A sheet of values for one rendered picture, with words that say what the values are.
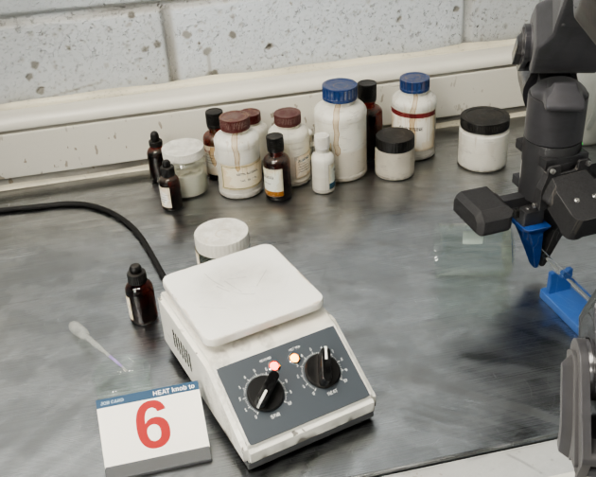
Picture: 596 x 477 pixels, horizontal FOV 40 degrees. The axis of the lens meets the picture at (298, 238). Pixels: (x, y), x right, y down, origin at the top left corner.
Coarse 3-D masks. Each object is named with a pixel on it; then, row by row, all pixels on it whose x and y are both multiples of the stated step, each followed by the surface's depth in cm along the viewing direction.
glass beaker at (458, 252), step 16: (448, 224) 90; (464, 224) 90; (448, 240) 88; (464, 240) 88; (480, 240) 88; (496, 240) 88; (512, 240) 88; (448, 256) 88; (464, 256) 88; (480, 256) 88; (496, 256) 88; (512, 256) 88; (448, 272) 89; (464, 272) 89; (480, 272) 89; (496, 272) 89; (512, 272) 89
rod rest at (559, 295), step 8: (552, 272) 86; (568, 272) 86; (552, 280) 86; (560, 280) 86; (544, 288) 88; (552, 288) 86; (560, 288) 87; (568, 288) 87; (544, 296) 87; (552, 296) 86; (560, 296) 86; (568, 296) 86; (576, 296) 86; (552, 304) 86; (560, 304) 85; (568, 304) 85; (576, 304) 85; (584, 304) 85; (560, 312) 84; (568, 312) 84; (576, 312) 84; (568, 320) 83; (576, 320) 83; (576, 328) 82
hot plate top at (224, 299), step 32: (224, 256) 82; (256, 256) 81; (192, 288) 77; (224, 288) 77; (256, 288) 77; (288, 288) 77; (192, 320) 73; (224, 320) 73; (256, 320) 73; (288, 320) 74
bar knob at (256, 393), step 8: (264, 376) 71; (272, 376) 69; (256, 384) 70; (264, 384) 69; (272, 384) 69; (280, 384) 71; (248, 392) 70; (256, 392) 70; (264, 392) 68; (272, 392) 70; (280, 392) 70; (248, 400) 70; (256, 400) 68; (264, 400) 68; (272, 400) 70; (280, 400) 70; (256, 408) 69; (264, 408) 69; (272, 408) 69
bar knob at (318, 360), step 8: (320, 352) 72; (328, 352) 71; (312, 360) 72; (320, 360) 71; (328, 360) 71; (312, 368) 72; (320, 368) 71; (328, 368) 71; (336, 368) 72; (312, 376) 72; (320, 376) 71; (328, 376) 70; (336, 376) 72; (312, 384) 71; (320, 384) 71; (328, 384) 71
